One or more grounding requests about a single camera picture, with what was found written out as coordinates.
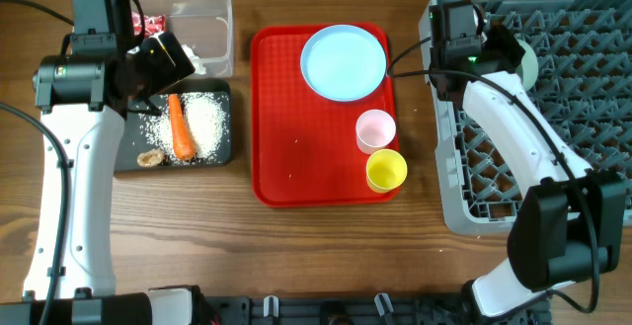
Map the orange carrot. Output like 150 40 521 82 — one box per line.
168 94 196 161

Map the clear plastic bin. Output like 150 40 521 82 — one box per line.
139 0 234 79

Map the white rice pile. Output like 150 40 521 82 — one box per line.
139 91 231 166

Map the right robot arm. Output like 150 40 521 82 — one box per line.
429 1 626 324

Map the white tissue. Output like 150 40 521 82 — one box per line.
182 44 206 75

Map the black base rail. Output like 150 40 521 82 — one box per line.
197 292 552 325

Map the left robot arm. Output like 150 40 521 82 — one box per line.
1 0 207 324

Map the green bowl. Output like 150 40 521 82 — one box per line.
516 40 539 92

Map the brown mushroom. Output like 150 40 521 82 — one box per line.
136 149 165 168

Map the yellow cup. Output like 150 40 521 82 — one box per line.
365 149 408 194

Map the pink cup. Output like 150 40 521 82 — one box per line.
355 110 396 154

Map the black plastic tray bin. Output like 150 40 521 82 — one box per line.
115 79 232 173

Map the red serving tray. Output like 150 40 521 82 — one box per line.
250 25 396 208

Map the light blue plate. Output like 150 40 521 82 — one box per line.
299 25 387 103

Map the red foil wrapper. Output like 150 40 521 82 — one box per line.
132 12 167 38

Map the grey dishwasher rack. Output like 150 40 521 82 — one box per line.
430 0 631 235

